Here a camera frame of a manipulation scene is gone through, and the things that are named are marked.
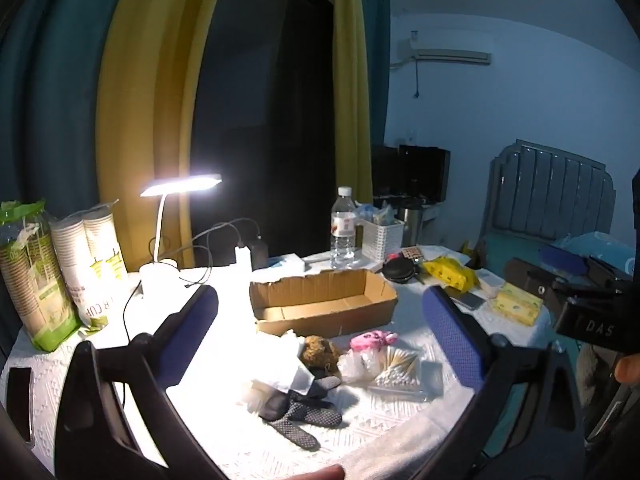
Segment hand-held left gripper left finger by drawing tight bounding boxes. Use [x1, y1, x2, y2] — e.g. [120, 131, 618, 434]
[54, 285, 231, 480]

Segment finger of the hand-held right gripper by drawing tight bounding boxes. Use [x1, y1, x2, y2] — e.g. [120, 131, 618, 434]
[539, 244, 632, 282]
[504, 257, 573, 312]

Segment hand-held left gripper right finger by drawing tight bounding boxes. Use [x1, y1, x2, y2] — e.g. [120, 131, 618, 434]
[422, 285, 587, 480]

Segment cotton swab pack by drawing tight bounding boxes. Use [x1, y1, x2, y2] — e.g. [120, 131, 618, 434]
[367, 347, 446, 402]

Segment pink plush toy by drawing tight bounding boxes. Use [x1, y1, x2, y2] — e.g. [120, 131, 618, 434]
[350, 330, 399, 352]

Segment white tissue paper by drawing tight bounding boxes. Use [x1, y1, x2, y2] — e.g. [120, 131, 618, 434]
[237, 332, 314, 411]

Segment clear plastic bag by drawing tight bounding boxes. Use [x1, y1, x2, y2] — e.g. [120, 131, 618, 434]
[337, 350, 382, 384]

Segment cardboard box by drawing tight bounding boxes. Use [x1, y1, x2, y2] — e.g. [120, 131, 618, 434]
[249, 268, 399, 338]

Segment brown plush toy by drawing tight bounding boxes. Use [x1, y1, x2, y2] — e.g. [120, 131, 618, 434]
[299, 335, 342, 374]

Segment grey dotted sock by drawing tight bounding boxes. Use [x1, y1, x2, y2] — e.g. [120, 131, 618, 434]
[287, 375, 344, 429]
[258, 391, 321, 452]

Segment person's right hand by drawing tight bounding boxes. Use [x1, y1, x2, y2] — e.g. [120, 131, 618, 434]
[614, 355, 640, 387]

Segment person's left hand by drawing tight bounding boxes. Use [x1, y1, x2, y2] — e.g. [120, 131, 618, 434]
[280, 464, 347, 480]

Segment smartphone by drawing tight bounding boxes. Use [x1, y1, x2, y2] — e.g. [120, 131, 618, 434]
[450, 290, 487, 311]

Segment light blue pillow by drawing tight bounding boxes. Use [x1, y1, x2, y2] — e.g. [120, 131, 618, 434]
[550, 231, 638, 276]

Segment small white box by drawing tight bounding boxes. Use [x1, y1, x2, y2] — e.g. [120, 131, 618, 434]
[475, 268, 507, 295]

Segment yellow packet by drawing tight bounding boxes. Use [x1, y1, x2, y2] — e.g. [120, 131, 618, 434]
[422, 256, 482, 292]

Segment grey bed headboard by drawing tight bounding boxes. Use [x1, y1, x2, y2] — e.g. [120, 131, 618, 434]
[487, 139, 617, 242]

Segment black round case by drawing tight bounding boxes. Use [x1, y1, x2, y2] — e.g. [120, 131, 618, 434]
[382, 255, 419, 284]

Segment black charger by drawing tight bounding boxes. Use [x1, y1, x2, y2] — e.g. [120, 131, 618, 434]
[250, 240, 270, 271]

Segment white perforated basket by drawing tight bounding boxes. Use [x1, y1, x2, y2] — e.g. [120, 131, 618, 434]
[361, 218, 405, 262]

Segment steel thermos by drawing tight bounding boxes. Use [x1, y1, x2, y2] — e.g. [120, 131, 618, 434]
[400, 200, 427, 247]

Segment white paper cup pack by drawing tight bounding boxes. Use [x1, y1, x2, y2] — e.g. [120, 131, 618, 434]
[50, 202, 130, 336]

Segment white tablecloth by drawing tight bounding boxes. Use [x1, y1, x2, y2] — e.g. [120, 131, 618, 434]
[0, 245, 556, 480]

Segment white desk lamp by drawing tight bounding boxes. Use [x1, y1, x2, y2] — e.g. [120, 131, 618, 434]
[139, 174, 222, 306]

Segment clear water bottle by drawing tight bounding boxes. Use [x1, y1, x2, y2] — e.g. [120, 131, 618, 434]
[330, 186, 357, 270]

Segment green paper cup pack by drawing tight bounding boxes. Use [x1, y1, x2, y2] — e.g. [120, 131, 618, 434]
[0, 200, 83, 352]

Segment black monitor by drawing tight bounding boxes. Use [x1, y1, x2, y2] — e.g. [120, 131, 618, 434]
[372, 144, 451, 202]

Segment yellow curtain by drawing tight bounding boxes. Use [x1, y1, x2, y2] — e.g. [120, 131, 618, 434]
[327, 0, 375, 261]
[95, 0, 232, 275]

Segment dark window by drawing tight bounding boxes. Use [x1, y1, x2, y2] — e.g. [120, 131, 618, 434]
[192, 0, 336, 267]

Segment white air conditioner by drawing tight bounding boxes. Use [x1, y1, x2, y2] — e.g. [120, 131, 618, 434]
[397, 30, 493, 67]

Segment dark curtain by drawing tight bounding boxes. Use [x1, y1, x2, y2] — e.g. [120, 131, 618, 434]
[0, 0, 128, 221]
[362, 0, 392, 147]

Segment black charger cable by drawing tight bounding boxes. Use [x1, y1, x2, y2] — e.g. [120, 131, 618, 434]
[172, 245, 238, 291]
[192, 217, 262, 268]

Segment black lamp cable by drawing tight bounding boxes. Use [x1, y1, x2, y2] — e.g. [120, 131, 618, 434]
[121, 280, 146, 348]

